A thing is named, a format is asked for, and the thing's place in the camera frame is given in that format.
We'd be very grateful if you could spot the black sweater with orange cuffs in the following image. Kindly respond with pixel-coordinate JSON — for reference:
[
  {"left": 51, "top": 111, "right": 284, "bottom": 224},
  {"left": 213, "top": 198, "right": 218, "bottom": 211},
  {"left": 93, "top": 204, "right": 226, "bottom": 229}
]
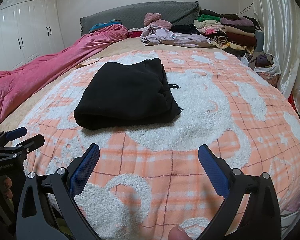
[{"left": 74, "top": 58, "right": 181, "bottom": 131}]

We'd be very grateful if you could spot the bag of clothes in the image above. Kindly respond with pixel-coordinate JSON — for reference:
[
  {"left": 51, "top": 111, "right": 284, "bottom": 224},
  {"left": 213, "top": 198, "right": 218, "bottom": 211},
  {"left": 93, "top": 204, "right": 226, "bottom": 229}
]
[{"left": 240, "top": 52, "right": 281, "bottom": 87}]

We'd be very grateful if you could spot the stack of folded clothes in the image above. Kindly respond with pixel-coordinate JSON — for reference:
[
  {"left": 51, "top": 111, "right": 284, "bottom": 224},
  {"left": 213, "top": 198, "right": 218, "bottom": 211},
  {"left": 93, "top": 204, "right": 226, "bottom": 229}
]
[{"left": 193, "top": 9, "right": 264, "bottom": 58}]

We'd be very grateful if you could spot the person's left hand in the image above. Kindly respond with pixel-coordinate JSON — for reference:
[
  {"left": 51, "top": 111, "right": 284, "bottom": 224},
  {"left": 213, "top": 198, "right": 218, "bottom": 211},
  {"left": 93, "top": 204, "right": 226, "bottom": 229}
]
[{"left": 3, "top": 177, "right": 13, "bottom": 199}]

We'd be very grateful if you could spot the person's right hand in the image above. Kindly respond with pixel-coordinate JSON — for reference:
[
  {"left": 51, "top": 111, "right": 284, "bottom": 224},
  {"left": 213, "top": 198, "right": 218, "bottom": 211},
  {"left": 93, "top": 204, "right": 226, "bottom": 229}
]
[{"left": 167, "top": 225, "right": 192, "bottom": 240}]

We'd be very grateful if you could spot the pink velvet quilt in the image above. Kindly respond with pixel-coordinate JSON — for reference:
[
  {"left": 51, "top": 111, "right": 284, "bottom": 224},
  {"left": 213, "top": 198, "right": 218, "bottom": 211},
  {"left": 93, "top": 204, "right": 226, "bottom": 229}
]
[{"left": 0, "top": 24, "right": 128, "bottom": 124}]

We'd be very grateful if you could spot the peach plaid white-pattern blanket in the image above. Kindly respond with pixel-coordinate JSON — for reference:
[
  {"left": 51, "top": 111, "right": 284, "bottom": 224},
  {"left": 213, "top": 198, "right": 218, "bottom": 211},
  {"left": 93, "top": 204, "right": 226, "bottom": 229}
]
[{"left": 20, "top": 50, "right": 300, "bottom": 239}]

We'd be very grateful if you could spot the beige bed sheet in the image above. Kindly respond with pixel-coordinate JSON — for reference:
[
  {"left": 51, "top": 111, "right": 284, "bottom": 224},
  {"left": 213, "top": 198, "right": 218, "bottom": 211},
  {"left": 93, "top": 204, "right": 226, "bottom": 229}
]
[{"left": 0, "top": 37, "right": 216, "bottom": 137}]

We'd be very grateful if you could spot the blue garment on pillow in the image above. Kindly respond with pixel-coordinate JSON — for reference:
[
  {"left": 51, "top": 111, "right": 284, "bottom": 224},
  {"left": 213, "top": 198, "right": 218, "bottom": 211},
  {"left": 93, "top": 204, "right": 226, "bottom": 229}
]
[{"left": 89, "top": 19, "right": 122, "bottom": 33}]

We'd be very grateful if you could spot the red garment near headboard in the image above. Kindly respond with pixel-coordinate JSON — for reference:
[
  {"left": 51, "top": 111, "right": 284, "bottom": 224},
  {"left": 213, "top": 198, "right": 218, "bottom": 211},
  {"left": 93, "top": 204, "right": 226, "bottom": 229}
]
[{"left": 128, "top": 30, "right": 143, "bottom": 38}]

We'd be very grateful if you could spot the lilac crumpled garment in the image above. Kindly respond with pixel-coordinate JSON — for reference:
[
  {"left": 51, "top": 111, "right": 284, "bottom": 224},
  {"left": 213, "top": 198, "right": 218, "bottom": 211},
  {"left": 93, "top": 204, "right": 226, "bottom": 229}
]
[{"left": 140, "top": 24, "right": 216, "bottom": 48}]

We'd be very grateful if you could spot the pink fluffy garment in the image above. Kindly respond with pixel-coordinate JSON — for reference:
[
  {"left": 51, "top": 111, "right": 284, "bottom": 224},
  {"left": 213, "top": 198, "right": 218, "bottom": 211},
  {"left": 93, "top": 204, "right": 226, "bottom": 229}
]
[{"left": 143, "top": 12, "right": 172, "bottom": 30}]

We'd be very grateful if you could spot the white satin curtain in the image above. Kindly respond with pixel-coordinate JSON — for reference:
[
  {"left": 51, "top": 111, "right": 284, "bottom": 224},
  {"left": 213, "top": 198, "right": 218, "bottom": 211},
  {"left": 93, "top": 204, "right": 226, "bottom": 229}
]
[{"left": 254, "top": 0, "right": 300, "bottom": 115}]

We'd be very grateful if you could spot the grey quilted headboard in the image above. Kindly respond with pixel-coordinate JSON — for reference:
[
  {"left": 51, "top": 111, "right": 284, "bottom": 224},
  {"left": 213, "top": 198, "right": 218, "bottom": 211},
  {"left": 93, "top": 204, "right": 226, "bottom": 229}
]
[{"left": 80, "top": 1, "right": 199, "bottom": 35}]

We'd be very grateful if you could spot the white wardrobe with black handles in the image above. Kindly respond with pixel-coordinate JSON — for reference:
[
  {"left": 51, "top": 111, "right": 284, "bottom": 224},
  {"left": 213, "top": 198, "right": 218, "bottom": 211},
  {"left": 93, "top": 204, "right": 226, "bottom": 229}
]
[{"left": 0, "top": 0, "right": 64, "bottom": 71}]

